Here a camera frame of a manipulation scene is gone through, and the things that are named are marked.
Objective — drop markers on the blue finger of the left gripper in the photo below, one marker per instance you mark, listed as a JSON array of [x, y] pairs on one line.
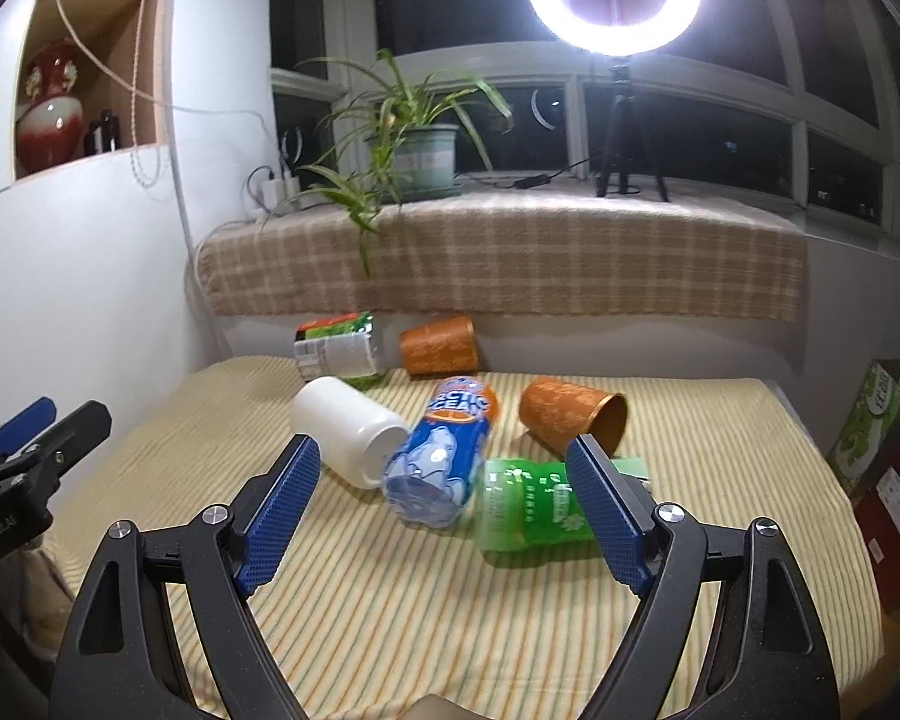
[[26, 425], [64, 445]]

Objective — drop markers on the red cardboard box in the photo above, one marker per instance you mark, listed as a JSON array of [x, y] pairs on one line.
[[878, 516]]

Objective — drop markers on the striped yellow table cloth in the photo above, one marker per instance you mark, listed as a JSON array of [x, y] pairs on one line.
[[368, 614]]

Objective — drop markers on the green cardboard box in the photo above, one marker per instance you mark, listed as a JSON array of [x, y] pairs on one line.
[[871, 432]]

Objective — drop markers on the orange cup near bottles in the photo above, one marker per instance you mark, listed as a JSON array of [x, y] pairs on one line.
[[556, 411]]

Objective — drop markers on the white power adapter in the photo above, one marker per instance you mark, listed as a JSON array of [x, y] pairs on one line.
[[280, 195]]

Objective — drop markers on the plaid beige windowsill cloth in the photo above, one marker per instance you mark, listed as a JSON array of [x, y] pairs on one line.
[[515, 254]]

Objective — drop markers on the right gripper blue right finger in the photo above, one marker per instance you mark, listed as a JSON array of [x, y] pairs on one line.
[[767, 656]]

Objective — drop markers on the orange cup by wall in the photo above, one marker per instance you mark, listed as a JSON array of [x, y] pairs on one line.
[[444, 347]]

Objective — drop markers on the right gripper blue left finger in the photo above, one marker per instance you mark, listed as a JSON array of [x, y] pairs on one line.
[[120, 657]]

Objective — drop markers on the dark small bottles on shelf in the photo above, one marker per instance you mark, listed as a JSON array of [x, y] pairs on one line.
[[103, 135]]

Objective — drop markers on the black tripod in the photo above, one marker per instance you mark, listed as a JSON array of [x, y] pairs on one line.
[[626, 135]]

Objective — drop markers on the white plastic cup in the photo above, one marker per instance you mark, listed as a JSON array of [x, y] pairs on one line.
[[357, 436]]

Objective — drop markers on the red white ceramic vase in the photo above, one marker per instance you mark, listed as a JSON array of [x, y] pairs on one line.
[[50, 126]]

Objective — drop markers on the spider plant in pot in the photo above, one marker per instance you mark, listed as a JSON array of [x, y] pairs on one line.
[[402, 145]]

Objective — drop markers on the green tea bottle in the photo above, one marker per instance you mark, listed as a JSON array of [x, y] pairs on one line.
[[523, 504]]

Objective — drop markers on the blue arctic ocean bottle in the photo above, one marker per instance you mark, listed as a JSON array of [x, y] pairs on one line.
[[430, 479]]

